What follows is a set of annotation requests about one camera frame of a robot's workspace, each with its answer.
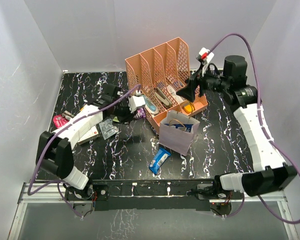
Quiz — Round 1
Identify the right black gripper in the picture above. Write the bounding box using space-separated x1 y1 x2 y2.
176 64 230 102

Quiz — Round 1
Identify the purple M&M's packet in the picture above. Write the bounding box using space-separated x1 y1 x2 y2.
134 107 146 120

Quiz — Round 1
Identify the blue Burts chips bag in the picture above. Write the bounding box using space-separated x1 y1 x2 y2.
165 123 193 133

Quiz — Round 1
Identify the lilac paper bag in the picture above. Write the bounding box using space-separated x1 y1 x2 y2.
159 110 200 156

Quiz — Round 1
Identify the blue Oreo cookie pack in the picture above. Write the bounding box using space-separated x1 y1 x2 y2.
149 147 171 175

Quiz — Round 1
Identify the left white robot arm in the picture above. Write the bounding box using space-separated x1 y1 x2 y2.
30 84 145 200

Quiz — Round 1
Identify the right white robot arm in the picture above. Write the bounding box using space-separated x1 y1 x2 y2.
176 53 297 199

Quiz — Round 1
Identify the green sour candy bag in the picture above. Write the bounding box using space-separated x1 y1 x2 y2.
113 116 120 123

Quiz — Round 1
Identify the white paper staples box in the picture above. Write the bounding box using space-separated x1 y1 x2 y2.
166 84 185 104

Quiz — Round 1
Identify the silver foil snack packet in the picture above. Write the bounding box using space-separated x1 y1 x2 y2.
99 119 119 140

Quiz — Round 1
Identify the grey stapler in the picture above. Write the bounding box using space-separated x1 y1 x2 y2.
154 87 172 109

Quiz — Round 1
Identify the blue correction tape blister pack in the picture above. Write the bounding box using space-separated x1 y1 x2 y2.
143 95 159 115

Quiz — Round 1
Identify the pink plastic desk organizer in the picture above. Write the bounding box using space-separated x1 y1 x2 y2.
125 37 208 133

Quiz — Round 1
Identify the white rectangular snack box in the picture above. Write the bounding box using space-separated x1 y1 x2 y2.
77 126 100 145

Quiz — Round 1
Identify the pink candy packet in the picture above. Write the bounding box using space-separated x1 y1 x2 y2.
52 115 69 129

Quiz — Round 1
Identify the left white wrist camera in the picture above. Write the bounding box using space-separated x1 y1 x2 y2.
128 95 146 113

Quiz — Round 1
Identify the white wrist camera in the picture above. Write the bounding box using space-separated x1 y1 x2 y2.
196 47 214 77
128 95 146 113

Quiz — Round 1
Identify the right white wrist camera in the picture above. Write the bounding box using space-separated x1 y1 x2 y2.
196 47 214 77

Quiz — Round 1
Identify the black front mounting rail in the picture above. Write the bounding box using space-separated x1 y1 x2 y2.
64 178 243 212

